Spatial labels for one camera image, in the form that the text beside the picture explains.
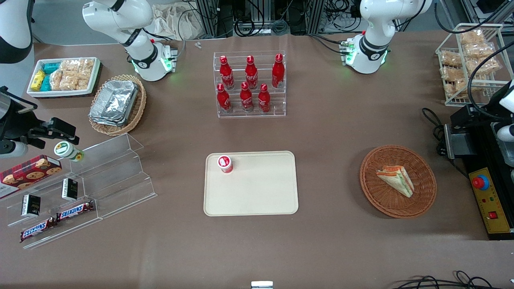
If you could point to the snickers chocolate bar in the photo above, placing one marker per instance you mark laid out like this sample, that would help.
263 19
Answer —
38 230
75 211

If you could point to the red cola bottle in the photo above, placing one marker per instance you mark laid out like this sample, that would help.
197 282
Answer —
246 98
264 99
226 74
223 99
251 74
278 72

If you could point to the oval wicker basket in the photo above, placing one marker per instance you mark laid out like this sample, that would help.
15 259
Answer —
138 108

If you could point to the small black box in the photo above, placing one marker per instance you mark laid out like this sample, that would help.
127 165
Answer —
31 205
70 189

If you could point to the yellow snack packet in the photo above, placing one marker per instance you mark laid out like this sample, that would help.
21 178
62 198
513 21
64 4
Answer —
37 80

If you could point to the black countertop appliance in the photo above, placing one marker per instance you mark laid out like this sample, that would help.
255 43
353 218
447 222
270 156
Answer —
478 160

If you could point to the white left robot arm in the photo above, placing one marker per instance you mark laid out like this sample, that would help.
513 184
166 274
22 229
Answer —
371 44

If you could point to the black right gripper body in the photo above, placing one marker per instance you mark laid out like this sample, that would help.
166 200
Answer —
17 124

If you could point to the clear acrylic stepped shelf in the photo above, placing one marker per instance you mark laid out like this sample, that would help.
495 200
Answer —
116 176
48 188

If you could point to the grey metal bracket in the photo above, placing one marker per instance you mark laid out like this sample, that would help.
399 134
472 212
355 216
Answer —
457 142

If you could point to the green and white cup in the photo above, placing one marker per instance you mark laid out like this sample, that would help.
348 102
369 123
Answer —
66 150

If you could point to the small silver metal block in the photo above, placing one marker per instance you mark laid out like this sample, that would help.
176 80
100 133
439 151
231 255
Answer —
262 285

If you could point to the bagged fried snack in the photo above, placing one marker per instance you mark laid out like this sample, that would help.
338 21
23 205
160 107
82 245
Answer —
457 87
488 65
451 73
451 58
480 50
472 37

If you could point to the teal snack packet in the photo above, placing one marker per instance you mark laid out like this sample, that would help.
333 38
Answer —
45 83
51 67

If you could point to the triangular sandwich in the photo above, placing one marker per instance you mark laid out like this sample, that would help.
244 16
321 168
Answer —
397 180

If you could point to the clear bag of rice crackers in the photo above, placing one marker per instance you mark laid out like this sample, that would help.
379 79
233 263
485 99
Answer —
86 72
70 74
56 80

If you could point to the clear acrylic bottle rack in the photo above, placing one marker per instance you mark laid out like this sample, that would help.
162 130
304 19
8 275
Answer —
277 108

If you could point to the round brown wicker basket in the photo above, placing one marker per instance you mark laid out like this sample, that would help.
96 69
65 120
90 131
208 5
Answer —
385 200

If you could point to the beige plastic serving tray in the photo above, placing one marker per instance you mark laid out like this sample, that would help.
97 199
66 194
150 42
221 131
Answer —
257 188

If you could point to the yellow emergency stop panel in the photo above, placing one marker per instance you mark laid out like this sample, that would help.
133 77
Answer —
492 204

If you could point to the red and white cup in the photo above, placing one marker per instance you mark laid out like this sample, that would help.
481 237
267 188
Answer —
225 163

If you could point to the red plaid cookie box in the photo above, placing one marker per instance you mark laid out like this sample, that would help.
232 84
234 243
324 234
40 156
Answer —
28 172

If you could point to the beige cloth bag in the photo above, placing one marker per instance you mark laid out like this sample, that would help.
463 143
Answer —
170 22

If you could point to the white rectangular snack tray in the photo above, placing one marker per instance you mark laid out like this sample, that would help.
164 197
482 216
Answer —
64 94

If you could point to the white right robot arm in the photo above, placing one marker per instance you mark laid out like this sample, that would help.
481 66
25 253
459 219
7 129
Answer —
141 52

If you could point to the stack of foil trays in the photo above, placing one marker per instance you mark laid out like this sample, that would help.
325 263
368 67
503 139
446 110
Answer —
114 102

